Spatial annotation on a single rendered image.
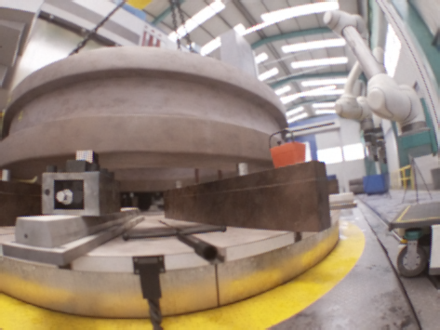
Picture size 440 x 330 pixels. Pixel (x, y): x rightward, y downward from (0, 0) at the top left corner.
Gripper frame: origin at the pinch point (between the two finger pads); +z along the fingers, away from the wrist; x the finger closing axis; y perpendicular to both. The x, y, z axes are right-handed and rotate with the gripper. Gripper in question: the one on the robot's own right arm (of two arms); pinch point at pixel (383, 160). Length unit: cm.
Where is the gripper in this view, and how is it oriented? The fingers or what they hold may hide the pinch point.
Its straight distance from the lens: 165.2
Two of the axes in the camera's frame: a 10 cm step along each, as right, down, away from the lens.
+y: 5.5, -1.7, -8.2
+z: 0.6, 9.8, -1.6
